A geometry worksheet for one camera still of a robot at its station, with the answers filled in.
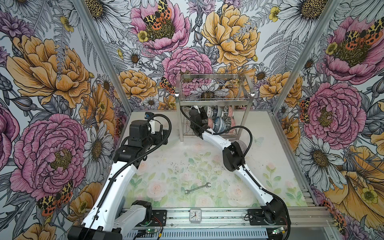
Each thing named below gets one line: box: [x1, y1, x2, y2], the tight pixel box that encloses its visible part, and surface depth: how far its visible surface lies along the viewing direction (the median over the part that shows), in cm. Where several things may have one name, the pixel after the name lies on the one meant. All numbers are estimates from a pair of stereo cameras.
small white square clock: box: [189, 208, 202, 223], surface depth 75 cm
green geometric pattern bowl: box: [206, 105, 214, 119], surface depth 108 cm
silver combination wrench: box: [184, 182, 211, 195], surface depth 85 cm
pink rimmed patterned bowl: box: [227, 105, 234, 118], surface depth 108 cm
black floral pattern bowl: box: [207, 118, 215, 130], surface depth 101 cm
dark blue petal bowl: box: [217, 105, 224, 118], surface depth 110 cm
